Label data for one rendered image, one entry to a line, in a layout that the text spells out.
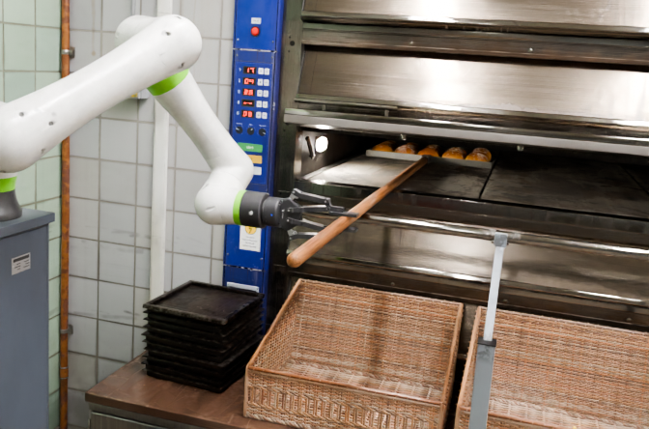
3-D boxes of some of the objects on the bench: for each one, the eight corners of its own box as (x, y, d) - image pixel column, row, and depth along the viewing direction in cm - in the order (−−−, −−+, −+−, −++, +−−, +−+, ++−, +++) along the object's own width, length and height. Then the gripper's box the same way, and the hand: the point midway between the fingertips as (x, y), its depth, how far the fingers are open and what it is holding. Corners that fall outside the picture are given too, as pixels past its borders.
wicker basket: (466, 385, 228) (475, 303, 223) (655, 420, 212) (669, 334, 208) (447, 462, 182) (458, 361, 177) (686, 515, 166) (705, 407, 162)
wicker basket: (293, 353, 243) (297, 276, 239) (457, 383, 229) (465, 301, 224) (239, 417, 197) (243, 324, 192) (440, 460, 183) (451, 359, 178)
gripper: (273, 178, 182) (363, 188, 175) (270, 238, 184) (358, 250, 178) (263, 182, 174) (355, 193, 168) (260, 244, 177) (351, 257, 171)
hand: (344, 220), depth 174 cm, fingers closed on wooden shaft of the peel, 3 cm apart
